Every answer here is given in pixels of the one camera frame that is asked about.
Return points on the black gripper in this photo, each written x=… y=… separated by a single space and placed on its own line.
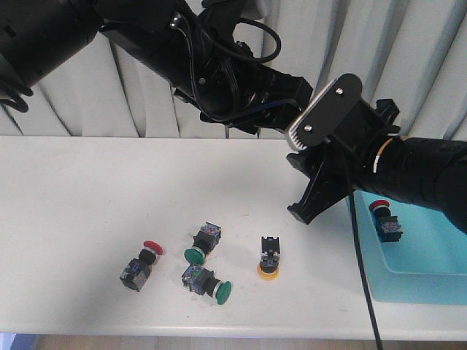
x=358 y=138
x=232 y=87

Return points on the red push button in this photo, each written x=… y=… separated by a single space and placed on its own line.
x=138 y=270
x=387 y=226

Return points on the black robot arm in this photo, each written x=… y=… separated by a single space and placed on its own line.
x=433 y=175
x=38 y=36

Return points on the light blue plastic box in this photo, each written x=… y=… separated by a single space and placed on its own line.
x=428 y=263

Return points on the yellow push button upside down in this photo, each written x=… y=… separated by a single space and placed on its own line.
x=268 y=267

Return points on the green push button upper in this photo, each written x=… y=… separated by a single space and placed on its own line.
x=204 y=242

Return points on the green push button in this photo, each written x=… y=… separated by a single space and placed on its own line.
x=204 y=242
x=202 y=281

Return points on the grey pleated curtain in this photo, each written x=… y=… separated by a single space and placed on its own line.
x=413 y=52

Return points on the green push button lower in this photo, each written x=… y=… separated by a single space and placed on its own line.
x=202 y=281

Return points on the red push button lying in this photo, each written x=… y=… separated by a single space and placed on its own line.
x=138 y=270

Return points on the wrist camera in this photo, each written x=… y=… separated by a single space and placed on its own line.
x=325 y=112

